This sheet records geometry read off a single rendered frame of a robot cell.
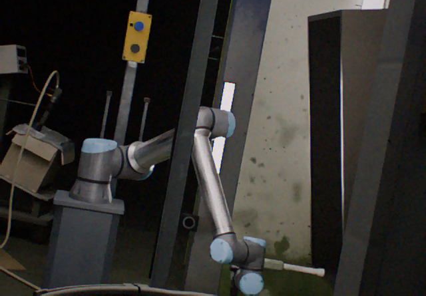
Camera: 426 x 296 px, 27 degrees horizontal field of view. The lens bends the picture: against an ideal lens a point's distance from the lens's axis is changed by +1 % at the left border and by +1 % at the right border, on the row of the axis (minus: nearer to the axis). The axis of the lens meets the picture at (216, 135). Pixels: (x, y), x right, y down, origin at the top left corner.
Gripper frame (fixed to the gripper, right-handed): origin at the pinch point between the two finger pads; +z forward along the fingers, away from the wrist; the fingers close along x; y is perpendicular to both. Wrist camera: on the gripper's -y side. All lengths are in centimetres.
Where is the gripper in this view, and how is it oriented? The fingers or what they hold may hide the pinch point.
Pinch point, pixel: (238, 266)
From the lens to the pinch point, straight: 380.9
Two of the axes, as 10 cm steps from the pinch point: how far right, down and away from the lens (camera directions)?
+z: -1.3, 0.1, 9.9
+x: 9.8, 1.4, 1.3
